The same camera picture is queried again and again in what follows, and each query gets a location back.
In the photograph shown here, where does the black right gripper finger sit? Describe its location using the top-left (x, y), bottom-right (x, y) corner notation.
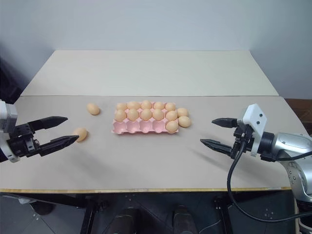
top-left (199, 138), bottom-right (235, 155)
top-left (211, 117), bottom-right (238, 129)

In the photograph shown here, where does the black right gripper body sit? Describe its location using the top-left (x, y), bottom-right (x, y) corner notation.
top-left (230, 119), bottom-right (256, 160)

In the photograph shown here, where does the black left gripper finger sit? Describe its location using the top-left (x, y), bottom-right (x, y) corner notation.
top-left (28, 116), bottom-right (69, 134)
top-left (39, 135), bottom-right (80, 157)

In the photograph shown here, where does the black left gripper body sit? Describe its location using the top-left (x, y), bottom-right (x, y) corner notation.
top-left (6, 122), bottom-right (42, 158)

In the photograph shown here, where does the pink plastic egg tray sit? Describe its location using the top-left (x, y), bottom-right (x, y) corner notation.
top-left (111, 101), bottom-right (180, 136)

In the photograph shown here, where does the dark object behind table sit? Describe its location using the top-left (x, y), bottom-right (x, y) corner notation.
top-left (0, 57), bottom-right (25, 105)

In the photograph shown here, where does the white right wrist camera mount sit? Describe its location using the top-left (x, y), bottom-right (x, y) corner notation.
top-left (242, 103), bottom-right (268, 157)

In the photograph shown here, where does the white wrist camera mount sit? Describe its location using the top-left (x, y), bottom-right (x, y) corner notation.
top-left (242, 103), bottom-right (268, 157)
top-left (0, 100), bottom-right (20, 163)

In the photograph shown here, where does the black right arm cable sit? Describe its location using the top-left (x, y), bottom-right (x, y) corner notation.
top-left (226, 139), bottom-right (312, 223)

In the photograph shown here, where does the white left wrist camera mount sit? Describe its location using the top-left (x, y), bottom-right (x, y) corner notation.
top-left (0, 100), bottom-right (20, 163)

